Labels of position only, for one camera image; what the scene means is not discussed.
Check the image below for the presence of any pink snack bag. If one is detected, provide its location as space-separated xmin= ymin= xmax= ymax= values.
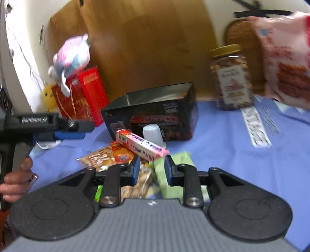
xmin=247 ymin=11 xmax=310 ymax=109

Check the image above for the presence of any black tin box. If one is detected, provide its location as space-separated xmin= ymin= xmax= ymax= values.
xmin=101 ymin=82 xmax=199 ymax=141

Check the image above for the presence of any pink blue plush toy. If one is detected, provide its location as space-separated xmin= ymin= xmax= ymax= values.
xmin=48 ymin=34 xmax=91 ymax=97

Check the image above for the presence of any brown wooden panel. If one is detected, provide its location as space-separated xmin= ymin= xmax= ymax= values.
xmin=46 ymin=0 xmax=218 ymax=102

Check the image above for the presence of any brown woven board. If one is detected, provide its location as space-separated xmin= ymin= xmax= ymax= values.
xmin=224 ymin=18 xmax=267 ymax=96

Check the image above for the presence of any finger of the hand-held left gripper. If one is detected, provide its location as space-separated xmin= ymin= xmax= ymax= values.
xmin=54 ymin=121 xmax=95 ymax=141

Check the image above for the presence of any light green snack packet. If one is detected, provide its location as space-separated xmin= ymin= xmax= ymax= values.
xmin=149 ymin=151 xmax=210 ymax=201

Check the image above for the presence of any nut jar with gold lid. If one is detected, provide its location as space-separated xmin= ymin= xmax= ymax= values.
xmin=208 ymin=44 xmax=254 ymax=110

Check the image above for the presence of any orange snack packet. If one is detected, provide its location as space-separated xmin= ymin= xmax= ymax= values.
xmin=77 ymin=141 xmax=136 ymax=171

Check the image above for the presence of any lime green snack packet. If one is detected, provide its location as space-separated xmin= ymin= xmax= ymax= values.
xmin=94 ymin=185 xmax=103 ymax=203

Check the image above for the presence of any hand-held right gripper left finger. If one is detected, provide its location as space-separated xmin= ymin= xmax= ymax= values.
xmin=59 ymin=155 xmax=141 ymax=209

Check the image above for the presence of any person's left hand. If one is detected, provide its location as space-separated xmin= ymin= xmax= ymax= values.
xmin=0 ymin=157 xmax=37 ymax=202

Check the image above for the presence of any blue printed tablecloth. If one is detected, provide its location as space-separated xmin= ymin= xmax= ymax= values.
xmin=24 ymin=97 xmax=310 ymax=251

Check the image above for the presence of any yellow duck plush toy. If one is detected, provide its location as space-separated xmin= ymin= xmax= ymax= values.
xmin=42 ymin=84 xmax=60 ymax=112

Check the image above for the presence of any red gift box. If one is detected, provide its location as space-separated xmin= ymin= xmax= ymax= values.
xmin=51 ymin=66 xmax=109 ymax=127

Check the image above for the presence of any horizontal black tape strip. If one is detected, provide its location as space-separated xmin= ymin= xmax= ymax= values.
xmin=236 ymin=10 xmax=291 ymax=18

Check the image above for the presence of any pink candy box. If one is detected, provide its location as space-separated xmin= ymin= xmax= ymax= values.
xmin=116 ymin=129 xmax=170 ymax=161

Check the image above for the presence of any diagonal black tape strip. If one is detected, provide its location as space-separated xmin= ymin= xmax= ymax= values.
xmin=234 ymin=0 xmax=261 ymax=10

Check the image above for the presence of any white jelly cup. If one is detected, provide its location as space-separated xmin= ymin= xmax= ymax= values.
xmin=142 ymin=124 xmax=167 ymax=149

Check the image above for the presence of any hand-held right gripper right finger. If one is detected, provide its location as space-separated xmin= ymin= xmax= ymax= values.
xmin=164 ymin=155 xmax=239 ymax=207

